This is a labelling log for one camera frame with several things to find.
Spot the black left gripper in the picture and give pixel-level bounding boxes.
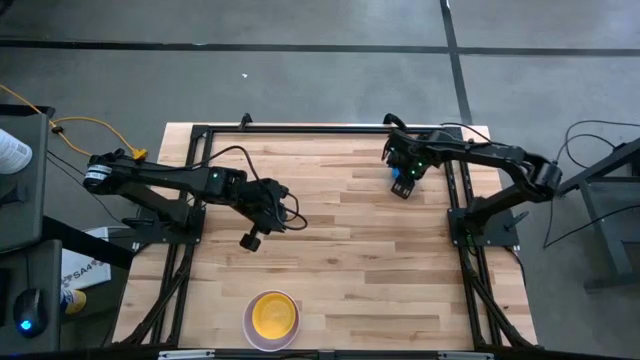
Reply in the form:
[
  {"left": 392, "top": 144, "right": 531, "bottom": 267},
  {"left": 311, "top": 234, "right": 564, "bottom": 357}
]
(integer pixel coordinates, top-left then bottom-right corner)
[{"left": 232, "top": 172, "right": 292, "bottom": 253}]

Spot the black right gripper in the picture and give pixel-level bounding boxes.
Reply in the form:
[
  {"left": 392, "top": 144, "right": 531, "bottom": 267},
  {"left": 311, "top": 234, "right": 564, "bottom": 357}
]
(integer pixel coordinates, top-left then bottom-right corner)
[{"left": 382, "top": 127, "right": 444, "bottom": 201}]

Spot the yellow bowl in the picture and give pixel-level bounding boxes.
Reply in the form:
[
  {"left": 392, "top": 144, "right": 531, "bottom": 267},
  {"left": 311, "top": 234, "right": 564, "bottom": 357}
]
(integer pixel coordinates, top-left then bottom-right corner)
[{"left": 250, "top": 292, "right": 298, "bottom": 342}]

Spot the white cardboard box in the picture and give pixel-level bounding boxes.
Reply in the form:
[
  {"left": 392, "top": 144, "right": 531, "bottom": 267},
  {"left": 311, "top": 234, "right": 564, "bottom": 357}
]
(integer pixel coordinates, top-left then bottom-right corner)
[{"left": 60, "top": 226, "right": 113, "bottom": 292}]

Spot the person's foot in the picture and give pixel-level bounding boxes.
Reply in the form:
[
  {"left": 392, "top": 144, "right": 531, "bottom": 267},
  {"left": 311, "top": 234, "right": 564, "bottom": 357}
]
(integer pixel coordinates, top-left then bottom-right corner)
[{"left": 60, "top": 288, "right": 88, "bottom": 316}]

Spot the black side table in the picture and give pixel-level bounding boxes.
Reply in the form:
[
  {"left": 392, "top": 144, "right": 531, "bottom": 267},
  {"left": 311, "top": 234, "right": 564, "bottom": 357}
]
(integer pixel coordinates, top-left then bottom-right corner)
[{"left": 556, "top": 136, "right": 640, "bottom": 295}]

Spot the black computer mouse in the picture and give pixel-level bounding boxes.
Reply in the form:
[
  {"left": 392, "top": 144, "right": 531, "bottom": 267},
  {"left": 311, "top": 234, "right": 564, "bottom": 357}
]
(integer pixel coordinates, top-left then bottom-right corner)
[{"left": 12, "top": 287, "right": 49, "bottom": 339}]

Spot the black desk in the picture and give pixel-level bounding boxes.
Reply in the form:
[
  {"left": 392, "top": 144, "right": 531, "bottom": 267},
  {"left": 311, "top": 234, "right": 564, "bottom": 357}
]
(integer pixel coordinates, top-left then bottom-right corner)
[{"left": 0, "top": 103, "right": 64, "bottom": 354}]

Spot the white paper roll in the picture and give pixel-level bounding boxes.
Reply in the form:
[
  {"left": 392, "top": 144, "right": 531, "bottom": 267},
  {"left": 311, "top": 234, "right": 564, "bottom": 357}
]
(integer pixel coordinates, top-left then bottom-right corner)
[{"left": 0, "top": 128, "right": 34, "bottom": 176}]

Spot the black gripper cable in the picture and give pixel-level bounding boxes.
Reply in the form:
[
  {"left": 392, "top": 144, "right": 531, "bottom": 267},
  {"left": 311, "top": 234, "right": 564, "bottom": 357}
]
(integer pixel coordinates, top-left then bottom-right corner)
[{"left": 198, "top": 144, "right": 310, "bottom": 232}]

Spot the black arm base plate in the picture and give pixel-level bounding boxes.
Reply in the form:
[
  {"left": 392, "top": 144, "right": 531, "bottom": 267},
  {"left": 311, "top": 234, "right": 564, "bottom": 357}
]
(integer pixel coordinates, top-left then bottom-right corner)
[
  {"left": 446, "top": 205, "right": 522, "bottom": 249},
  {"left": 121, "top": 203, "right": 207, "bottom": 247}
]

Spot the black aluminium rig frame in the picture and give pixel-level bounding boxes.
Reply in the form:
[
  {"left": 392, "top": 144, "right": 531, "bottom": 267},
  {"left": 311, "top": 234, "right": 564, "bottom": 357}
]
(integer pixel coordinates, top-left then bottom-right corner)
[{"left": 112, "top": 112, "right": 539, "bottom": 352}]

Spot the silver frame bracket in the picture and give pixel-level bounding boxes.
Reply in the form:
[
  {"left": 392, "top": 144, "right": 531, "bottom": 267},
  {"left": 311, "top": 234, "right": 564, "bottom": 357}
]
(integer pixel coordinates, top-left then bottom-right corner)
[
  {"left": 157, "top": 349, "right": 216, "bottom": 360},
  {"left": 437, "top": 350, "right": 495, "bottom": 360}
]

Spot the black floor cable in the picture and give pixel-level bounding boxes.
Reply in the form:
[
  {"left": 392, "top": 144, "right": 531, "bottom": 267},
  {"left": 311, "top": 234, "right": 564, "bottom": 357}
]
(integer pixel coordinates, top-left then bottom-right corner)
[{"left": 541, "top": 118, "right": 640, "bottom": 251}]

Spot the yellow cable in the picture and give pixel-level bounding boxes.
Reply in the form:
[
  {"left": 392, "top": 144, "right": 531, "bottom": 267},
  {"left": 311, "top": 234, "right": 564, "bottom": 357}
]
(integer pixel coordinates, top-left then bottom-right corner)
[{"left": 0, "top": 83, "right": 149, "bottom": 162}]

